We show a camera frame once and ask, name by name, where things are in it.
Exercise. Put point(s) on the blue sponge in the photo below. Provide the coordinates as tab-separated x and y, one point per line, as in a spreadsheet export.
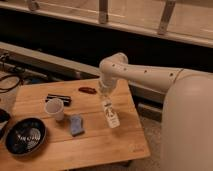
76	125

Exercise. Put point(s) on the metal bracket middle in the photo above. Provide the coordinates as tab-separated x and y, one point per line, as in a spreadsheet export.
103	11

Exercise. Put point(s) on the metal bracket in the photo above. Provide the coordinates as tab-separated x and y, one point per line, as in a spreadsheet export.
103	11
166	16
32	5

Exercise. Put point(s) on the black object at left edge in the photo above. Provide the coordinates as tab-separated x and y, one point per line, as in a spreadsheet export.
4	119

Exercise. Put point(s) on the white paper cup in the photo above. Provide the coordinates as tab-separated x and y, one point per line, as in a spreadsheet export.
55	108

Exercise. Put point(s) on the white gripper wrist block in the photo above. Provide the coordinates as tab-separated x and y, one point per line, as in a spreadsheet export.
106	88

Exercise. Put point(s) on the metal bracket left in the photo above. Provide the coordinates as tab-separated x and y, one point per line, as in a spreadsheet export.
32	5

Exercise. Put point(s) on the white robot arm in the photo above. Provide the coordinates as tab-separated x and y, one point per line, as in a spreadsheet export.
187	116

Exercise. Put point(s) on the wooden table board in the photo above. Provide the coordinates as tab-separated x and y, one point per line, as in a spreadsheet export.
98	145

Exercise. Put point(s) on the black frying pan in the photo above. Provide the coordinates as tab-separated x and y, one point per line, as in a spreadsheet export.
26	136

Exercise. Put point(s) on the dark red small object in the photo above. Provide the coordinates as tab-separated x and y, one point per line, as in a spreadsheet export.
87	90

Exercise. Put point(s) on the metal bracket right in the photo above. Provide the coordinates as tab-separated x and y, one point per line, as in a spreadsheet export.
166	16

